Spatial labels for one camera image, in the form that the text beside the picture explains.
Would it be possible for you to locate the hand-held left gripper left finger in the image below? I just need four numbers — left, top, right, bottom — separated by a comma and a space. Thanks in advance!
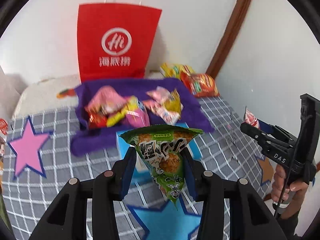
29, 147, 137, 240

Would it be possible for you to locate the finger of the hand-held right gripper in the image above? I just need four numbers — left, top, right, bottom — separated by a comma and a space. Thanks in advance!
259, 120, 295, 148
240, 122, 269, 148

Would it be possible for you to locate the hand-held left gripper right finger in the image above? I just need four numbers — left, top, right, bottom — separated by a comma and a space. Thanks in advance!
182, 146, 292, 240

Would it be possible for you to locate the pink red snack packet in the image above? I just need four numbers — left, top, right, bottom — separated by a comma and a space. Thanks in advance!
244, 107, 260, 130

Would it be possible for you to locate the green triangular snack packet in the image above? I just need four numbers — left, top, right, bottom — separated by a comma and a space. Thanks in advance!
119, 124, 203, 210

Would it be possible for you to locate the purple cloth tray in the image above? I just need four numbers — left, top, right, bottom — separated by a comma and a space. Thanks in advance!
71, 78, 214, 157

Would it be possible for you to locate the magenta yellow snack packet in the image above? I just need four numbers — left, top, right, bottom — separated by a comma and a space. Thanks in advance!
106, 95, 150, 128

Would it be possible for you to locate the small red candy packet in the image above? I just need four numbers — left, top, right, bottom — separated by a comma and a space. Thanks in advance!
87, 111, 110, 128

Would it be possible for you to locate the pink white snack packet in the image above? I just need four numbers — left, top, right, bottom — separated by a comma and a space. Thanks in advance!
155, 105, 180, 124

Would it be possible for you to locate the pink triangular snack packet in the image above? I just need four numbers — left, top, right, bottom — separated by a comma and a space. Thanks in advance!
85, 85, 128, 115

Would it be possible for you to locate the yellow triangular snack packet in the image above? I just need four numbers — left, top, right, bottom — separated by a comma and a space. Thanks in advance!
162, 89, 184, 113

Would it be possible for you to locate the light pink snack packet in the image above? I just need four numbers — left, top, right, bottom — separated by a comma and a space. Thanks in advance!
147, 86, 173, 105

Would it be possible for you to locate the person's right forearm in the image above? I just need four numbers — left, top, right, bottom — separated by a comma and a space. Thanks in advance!
280, 202, 310, 238

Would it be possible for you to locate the person's right hand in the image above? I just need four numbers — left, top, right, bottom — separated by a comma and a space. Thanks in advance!
272, 165, 309, 203

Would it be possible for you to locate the blue white box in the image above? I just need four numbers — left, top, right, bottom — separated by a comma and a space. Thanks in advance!
116, 122, 202, 178

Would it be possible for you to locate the grey checkered bed sheet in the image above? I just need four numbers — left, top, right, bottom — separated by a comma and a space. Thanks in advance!
0, 96, 275, 240

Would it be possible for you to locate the orange chip bag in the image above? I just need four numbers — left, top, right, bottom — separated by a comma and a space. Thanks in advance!
180, 71, 220, 98

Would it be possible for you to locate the yellow chip bag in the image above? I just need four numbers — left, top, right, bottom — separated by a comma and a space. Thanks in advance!
160, 63, 195, 78

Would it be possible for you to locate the red paper bag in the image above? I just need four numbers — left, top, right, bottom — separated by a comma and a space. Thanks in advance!
76, 0, 162, 83

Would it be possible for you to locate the white plastic bag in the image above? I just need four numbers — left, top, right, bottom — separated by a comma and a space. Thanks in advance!
0, 65, 23, 135

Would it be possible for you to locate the brown wooden door frame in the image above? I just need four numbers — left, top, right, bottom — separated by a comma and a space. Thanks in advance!
207, 0, 258, 80

